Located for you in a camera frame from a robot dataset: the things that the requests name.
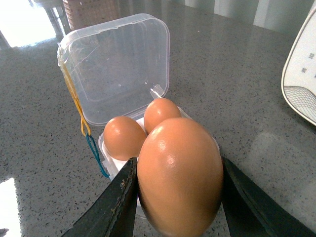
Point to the white Joyoung soymilk maker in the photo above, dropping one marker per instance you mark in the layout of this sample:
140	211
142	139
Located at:
298	81

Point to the brown egg back left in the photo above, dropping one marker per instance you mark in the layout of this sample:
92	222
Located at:
159	110

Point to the yellow rubber band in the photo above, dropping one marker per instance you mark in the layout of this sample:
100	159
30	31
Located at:
85	129

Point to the clear plastic egg box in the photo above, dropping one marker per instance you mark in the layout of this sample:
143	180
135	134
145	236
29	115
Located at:
118	68

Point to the brown egg carried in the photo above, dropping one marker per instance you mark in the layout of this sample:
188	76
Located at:
180	175

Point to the blue rubber band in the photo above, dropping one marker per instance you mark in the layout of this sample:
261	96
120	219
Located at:
94	149

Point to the woven wicker basket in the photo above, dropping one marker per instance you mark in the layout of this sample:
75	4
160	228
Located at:
84	13

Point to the brown egg front left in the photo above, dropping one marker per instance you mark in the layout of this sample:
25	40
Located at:
123	138

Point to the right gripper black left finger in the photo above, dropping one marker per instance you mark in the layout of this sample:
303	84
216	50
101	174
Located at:
113	213

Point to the brown egg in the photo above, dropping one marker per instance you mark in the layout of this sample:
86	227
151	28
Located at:
123	138
159	110

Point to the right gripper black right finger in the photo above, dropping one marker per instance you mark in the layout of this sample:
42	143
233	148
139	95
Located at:
250	212

